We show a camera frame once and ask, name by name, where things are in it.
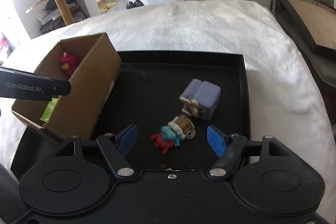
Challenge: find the yellow slipper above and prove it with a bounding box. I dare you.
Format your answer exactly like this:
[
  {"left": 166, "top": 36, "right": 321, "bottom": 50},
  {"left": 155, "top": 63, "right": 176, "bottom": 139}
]
[{"left": 100, "top": 2, "right": 117, "bottom": 13}]

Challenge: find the brown cardboard box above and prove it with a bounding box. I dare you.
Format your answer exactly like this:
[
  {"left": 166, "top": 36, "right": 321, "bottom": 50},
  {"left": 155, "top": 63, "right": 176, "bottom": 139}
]
[{"left": 11, "top": 32, "right": 123, "bottom": 142}]

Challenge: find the round gold-rimmed table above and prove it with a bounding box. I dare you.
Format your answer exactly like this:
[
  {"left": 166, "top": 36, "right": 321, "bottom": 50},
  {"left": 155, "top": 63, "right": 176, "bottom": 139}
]
[{"left": 25, "top": 0, "right": 85, "bottom": 26}]

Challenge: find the clutter under round table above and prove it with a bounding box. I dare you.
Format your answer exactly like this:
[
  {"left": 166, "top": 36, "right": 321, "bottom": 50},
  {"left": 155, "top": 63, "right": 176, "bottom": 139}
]
[{"left": 37, "top": 9, "right": 65, "bottom": 31}]

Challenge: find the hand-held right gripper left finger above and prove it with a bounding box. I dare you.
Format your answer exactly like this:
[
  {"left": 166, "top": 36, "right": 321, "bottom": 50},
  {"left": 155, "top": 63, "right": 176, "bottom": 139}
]
[{"left": 54, "top": 124, "right": 138, "bottom": 178}]

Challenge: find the red and blue figurine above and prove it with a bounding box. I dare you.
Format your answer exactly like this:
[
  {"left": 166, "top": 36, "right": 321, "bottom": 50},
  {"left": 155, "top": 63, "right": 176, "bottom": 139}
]
[{"left": 150, "top": 125, "right": 182, "bottom": 154}]

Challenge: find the brown cream figurine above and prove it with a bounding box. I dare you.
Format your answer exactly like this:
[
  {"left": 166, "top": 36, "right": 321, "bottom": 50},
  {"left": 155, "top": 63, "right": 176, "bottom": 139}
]
[{"left": 168, "top": 113, "right": 196, "bottom": 141}]

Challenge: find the black frame with brown backing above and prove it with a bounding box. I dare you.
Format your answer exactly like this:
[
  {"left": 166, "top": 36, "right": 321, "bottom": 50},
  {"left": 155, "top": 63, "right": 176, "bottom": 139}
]
[{"left": 276, "top": 0, "right": 336, "bottom": 57}]

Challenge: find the magenta figurine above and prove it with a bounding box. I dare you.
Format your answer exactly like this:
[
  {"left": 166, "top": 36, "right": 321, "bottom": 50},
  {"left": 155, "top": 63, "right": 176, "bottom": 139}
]
[{"left": 59, "top": 52, "right": 81, "bottom": 75}]

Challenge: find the black tray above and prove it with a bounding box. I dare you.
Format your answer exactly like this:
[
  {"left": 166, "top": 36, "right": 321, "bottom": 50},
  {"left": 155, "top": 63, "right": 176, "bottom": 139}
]
[{"left": 10, "top": 50, "right": 249, "bottom": 180}]

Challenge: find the purple grey cube toy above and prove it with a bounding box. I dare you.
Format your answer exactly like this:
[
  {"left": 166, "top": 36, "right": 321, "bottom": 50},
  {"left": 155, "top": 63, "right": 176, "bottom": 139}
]
[{"left": 179, "top": 79, "right": 221, "bottom": 121}]

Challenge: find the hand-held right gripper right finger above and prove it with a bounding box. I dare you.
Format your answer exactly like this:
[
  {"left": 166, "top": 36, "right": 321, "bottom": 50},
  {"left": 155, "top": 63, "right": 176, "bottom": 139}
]
[{"left": 207, "top": 125, "right": 292, "bottom": 178}]

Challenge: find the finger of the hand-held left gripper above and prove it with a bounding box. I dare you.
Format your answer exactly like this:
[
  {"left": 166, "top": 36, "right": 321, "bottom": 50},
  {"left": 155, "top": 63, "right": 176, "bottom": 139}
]
[{"left": 0, "top": 68, "right": 72, "bottom": 102}]

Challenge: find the green cube charger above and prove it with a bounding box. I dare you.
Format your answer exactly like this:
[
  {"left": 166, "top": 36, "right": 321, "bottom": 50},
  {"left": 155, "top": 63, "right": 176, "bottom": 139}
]
[{"left": 39, "top": 97, "right": 60, "bottom": 123}]

